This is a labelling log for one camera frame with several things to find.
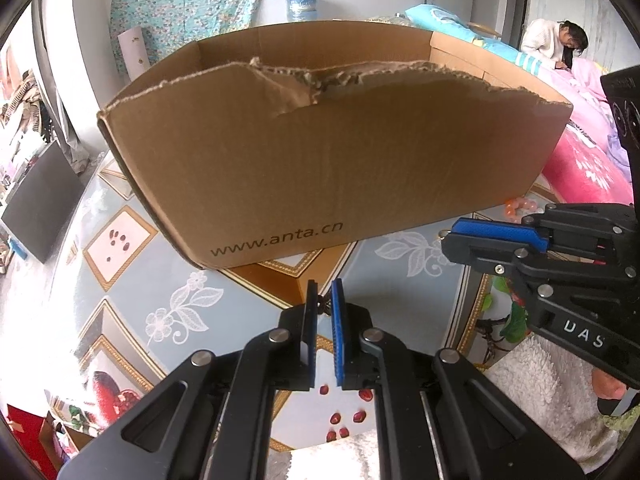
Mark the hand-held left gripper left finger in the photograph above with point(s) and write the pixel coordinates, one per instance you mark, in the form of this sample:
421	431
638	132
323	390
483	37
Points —
310	340

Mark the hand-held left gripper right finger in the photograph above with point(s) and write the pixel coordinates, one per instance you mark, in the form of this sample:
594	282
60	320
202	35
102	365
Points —
341	340

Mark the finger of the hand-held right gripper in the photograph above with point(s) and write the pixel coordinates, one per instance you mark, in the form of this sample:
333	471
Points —
480	255
500	232

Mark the small dark pendant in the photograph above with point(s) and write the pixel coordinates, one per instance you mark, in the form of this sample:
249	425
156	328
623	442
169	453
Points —
326	305

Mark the brown cardboard box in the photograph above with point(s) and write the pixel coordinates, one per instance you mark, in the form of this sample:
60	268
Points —
325	170

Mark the person's right hand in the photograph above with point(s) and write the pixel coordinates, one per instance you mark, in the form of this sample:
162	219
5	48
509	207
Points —
607	385

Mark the white fleece clothing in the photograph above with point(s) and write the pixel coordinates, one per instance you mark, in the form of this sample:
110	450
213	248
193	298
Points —
540	395

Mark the pink blanket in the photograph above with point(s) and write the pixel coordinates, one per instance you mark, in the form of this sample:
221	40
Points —
585	160

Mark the fruit print tablecloth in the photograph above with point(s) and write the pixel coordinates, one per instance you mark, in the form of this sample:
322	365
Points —
150	270

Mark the light blue pillow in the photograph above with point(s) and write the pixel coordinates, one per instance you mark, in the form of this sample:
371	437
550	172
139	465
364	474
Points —
450	20

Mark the small open cardboard box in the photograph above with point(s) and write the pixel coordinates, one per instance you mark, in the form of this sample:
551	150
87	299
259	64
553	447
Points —
65	440

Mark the blue water jug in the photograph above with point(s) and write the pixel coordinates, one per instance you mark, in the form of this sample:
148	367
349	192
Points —
302	7

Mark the grey flat board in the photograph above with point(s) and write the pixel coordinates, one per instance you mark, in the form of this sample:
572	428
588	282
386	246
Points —
42	200

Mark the small blue container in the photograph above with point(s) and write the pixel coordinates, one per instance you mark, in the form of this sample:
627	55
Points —
17	247

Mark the white rolled paper tube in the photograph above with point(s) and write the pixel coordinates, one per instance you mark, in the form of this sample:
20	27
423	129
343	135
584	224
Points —
134	52

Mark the teal floral hanging cloth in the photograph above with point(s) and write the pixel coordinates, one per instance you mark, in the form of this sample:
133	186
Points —
190	5

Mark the cluttered storage rack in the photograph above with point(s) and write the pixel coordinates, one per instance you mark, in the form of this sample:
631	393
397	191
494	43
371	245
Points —
25	105

